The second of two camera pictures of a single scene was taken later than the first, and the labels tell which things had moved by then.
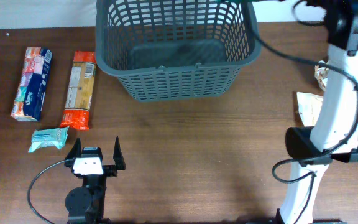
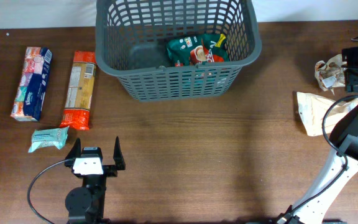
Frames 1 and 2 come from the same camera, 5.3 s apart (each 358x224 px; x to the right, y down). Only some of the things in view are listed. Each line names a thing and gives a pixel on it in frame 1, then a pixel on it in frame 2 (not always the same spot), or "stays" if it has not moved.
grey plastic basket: [176, 49] stays
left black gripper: [111, 170] stays
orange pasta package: [76, 112] stays
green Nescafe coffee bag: [242, 2] → [197, 49]
